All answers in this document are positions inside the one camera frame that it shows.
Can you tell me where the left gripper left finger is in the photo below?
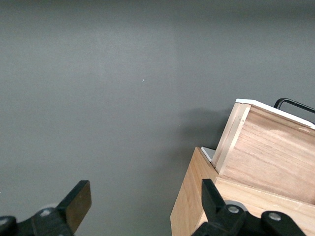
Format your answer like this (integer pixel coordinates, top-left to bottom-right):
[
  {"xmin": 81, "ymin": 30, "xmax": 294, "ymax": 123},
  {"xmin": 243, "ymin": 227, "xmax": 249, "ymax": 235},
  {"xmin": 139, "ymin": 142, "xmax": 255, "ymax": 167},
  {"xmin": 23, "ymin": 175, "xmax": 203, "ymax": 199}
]
[{"xmin": 0, "ymin": 180, "xmax": 92, "ymax": 236}]

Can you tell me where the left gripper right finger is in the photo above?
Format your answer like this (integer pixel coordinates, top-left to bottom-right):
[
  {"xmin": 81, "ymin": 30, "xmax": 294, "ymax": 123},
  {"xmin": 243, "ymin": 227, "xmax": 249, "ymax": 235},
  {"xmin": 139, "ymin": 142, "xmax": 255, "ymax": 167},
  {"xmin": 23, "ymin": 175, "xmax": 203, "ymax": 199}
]
[{"xmin": 191, "ymin": 178, "xmax": 306, "ymax": 236}]

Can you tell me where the black metal drawer handle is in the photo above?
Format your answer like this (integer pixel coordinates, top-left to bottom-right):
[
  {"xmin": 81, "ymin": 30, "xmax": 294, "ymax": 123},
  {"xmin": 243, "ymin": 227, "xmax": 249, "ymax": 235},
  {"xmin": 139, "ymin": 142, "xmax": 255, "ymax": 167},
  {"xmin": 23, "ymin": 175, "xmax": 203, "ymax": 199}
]
[{"xmin": 274, "ymin": 98, "xmax": 315, "ymax": 114}]

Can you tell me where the wooden drawer cabinet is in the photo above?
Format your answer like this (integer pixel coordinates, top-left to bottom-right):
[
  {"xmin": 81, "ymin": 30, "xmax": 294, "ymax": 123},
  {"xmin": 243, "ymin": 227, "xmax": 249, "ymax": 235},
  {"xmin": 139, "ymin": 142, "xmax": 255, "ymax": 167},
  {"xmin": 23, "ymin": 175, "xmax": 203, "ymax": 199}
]
[{"xmin": 170, "ymin": 147, "xmax": 315, "ymax": 236}]

